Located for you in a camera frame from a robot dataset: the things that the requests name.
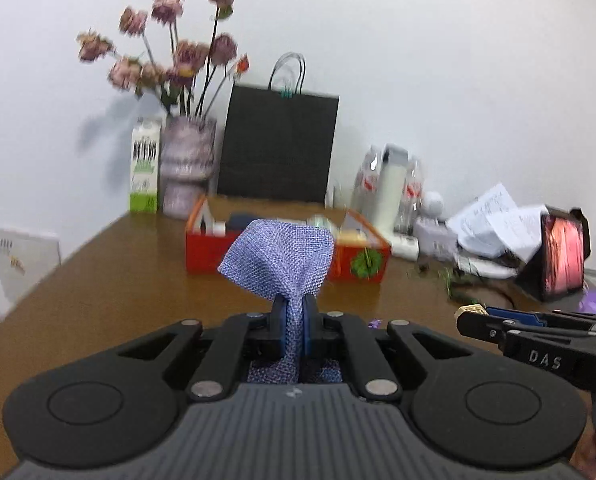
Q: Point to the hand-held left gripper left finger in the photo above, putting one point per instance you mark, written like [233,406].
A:
[279,325]

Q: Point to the white round gadget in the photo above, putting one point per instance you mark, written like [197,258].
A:
[433,204]

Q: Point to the mottled purple ceramic vase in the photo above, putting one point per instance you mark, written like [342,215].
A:
[185,170]

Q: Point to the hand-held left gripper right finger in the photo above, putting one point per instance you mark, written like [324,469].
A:
[310,325]

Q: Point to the black tablet red screen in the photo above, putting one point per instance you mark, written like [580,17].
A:
[563,255]

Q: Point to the small gold object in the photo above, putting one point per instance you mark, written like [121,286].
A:
[470,309]

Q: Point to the green white milk carton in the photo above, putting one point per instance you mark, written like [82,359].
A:
[145,170]

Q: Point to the black paper bag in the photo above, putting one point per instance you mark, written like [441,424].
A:
[278,145]

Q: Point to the red cardboard box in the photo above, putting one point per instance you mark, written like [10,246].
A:
[203,255]

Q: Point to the white paper sheets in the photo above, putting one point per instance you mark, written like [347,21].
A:
[493,220]

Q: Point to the white wall panel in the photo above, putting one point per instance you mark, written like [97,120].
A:
[23,260]

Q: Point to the purple woven cloth bag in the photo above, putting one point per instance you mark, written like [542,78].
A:
[278,255]

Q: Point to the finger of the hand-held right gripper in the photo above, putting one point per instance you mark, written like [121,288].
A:
[478,327]
[515,315]

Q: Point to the black zip pouch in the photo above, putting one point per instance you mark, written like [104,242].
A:
[239,222]

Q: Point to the white power bank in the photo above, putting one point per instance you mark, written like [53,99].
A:
[405,246]

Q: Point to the clear water bottle red label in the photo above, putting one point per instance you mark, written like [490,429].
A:
[412,190]
[368,180]

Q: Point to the dried pink flowers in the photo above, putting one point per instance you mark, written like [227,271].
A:
[188,57]

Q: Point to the white printed tin box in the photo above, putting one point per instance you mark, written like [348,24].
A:
[433,235]

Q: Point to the white thermos flask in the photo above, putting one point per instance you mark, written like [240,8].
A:
[390,190]

